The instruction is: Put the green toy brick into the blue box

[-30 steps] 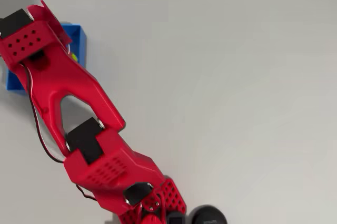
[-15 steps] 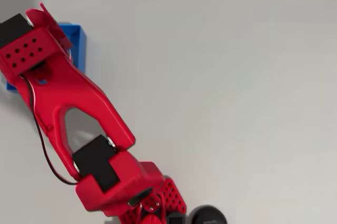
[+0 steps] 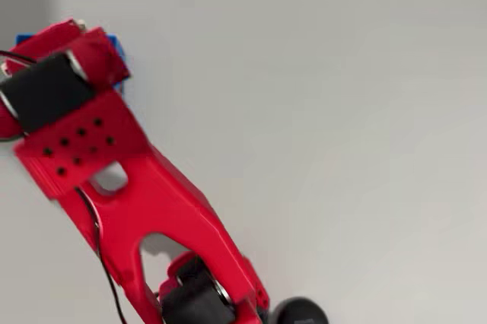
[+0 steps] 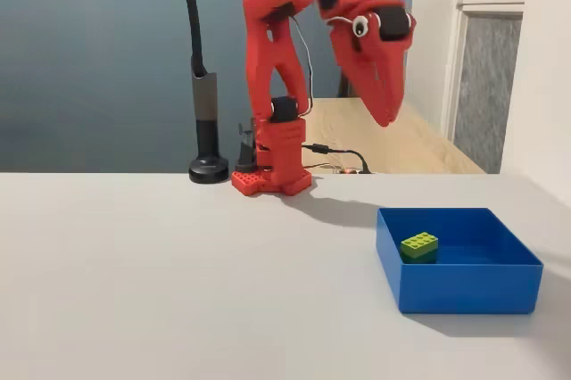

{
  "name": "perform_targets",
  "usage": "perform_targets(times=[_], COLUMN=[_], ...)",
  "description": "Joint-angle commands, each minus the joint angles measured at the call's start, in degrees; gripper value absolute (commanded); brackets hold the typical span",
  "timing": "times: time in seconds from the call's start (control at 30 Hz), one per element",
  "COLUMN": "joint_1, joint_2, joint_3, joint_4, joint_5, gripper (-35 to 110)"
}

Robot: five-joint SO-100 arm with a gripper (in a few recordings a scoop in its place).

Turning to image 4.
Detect green lego brick stack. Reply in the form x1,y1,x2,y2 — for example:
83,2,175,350
399,231,440,265

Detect blue plastic bin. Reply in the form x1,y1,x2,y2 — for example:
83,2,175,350
375,206,544,316

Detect dark wooden chair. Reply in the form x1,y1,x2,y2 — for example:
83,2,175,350
336,66,359,99

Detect light wooden table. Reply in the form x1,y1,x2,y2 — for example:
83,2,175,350
302,96,486,175

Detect white framed door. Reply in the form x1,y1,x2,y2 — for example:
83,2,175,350
439,0,530,168

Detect black table clamp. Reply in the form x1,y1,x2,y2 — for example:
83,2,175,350
235,118,261,174

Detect black gooseneck stand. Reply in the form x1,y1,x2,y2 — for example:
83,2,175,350
177,0,230,184

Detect thin servo wire harness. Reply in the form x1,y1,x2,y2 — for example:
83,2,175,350
288,12,316,119

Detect black power cable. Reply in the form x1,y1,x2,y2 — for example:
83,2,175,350
301,143,372,174

